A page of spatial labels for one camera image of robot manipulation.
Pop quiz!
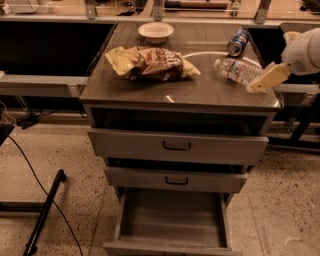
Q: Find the white bowl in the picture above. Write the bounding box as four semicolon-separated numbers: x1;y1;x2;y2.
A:
138;22;174;44

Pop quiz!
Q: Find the blue soda can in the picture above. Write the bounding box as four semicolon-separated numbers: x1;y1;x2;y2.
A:
227;29;250;57

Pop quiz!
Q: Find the bottom grey drawer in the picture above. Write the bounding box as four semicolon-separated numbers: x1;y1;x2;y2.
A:
104;188;242;256

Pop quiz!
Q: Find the brown yellow chip bag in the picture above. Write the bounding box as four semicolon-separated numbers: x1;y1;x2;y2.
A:
105;46;201;82

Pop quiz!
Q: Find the grey drawer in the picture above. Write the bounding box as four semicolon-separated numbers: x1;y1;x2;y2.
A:
88;129;268;165
104;188;242;256
105;167;248;193

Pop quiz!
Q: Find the grey drawer cabinet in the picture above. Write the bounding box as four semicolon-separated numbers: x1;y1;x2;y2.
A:
79;21;282;256

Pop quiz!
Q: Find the black stand leg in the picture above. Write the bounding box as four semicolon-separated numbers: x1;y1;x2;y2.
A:
23;169;66;256

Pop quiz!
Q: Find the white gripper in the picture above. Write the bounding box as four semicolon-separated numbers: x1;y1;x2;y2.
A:
246;28;320;93

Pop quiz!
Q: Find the middle grey drawer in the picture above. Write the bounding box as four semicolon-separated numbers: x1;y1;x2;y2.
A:
105;167;248;193

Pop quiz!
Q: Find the black power adapter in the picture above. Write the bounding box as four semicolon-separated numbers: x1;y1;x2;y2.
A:
16;113;40;129

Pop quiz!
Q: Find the clear plastic water bottle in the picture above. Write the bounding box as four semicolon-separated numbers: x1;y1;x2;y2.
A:
214;58;262;86

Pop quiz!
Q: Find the top grey drawer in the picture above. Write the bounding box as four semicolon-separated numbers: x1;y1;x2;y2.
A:
88;129;268;165

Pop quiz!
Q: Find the black cable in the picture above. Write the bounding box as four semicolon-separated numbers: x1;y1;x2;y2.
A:
7;134;84;256

